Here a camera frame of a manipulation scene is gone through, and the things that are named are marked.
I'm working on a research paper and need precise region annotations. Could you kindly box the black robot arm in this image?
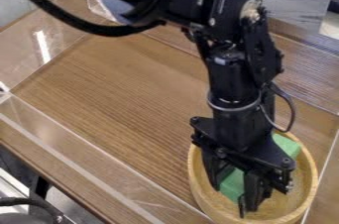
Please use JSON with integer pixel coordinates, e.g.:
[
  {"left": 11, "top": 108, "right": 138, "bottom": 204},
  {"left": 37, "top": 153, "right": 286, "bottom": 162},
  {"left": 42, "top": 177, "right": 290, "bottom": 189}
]
[{"left": 111, "top": 0, "right": 296, "bottom": 213}]

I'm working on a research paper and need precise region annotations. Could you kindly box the black cable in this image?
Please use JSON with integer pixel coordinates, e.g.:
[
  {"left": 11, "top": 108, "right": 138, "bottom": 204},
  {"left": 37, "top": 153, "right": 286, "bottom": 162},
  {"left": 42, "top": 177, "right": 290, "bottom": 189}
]
[{"left": 0, "top": 0, "right": 167, "bottom": 38}]

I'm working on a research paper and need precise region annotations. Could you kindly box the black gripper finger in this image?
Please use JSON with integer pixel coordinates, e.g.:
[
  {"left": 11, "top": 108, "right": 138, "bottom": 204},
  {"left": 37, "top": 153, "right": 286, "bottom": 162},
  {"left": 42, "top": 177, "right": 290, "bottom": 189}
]
[
  {"left": 203, "top": 148, "right": 235, "bottom": 191},
  {"left": 239, "top": 170, "right": 273, "bottom": 218}
]

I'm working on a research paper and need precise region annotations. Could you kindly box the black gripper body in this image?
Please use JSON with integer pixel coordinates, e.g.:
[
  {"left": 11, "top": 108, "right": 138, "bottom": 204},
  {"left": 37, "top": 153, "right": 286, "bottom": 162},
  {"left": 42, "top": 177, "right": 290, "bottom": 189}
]
[{"left": 191, "top": 92, "right": 296, "bottom": 193}]

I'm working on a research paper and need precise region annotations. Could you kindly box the clear acrylic corner bracket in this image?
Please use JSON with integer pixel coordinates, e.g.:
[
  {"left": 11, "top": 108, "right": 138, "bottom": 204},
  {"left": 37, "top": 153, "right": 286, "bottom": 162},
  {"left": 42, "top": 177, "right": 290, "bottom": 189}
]
[{"left": 86, "top": 0, "right": 117, "bottom": 22}]

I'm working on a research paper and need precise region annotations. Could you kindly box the clear acrylic tray wall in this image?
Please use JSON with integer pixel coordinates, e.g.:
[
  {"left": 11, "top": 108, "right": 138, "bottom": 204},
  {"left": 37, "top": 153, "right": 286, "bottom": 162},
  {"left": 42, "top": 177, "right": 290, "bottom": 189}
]
[{"left": 0, "top": 89, "right": 214, "bottom": 224}]

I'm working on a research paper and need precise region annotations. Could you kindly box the black table leg bracket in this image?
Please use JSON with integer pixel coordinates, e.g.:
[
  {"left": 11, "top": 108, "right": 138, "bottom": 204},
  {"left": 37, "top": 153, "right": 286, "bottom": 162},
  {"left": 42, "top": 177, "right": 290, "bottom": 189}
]
[{"left": 30, "top": 175, "right": 78, "bottom": 224}]

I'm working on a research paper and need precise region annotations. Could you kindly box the brown wooden bowl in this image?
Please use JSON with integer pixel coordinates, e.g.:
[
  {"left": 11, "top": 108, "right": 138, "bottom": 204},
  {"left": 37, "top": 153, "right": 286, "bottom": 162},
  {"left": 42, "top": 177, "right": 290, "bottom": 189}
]
[{"left": 189, "top": 133, "right": 318, "bottom": 224}]

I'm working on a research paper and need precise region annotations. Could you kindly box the green rectangular block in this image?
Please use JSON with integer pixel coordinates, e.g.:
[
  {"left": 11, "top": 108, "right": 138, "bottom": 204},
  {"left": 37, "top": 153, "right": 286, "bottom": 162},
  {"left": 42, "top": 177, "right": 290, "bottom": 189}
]
[{"left": 221, "top": 134, "right": 301, "bottom": 203}]

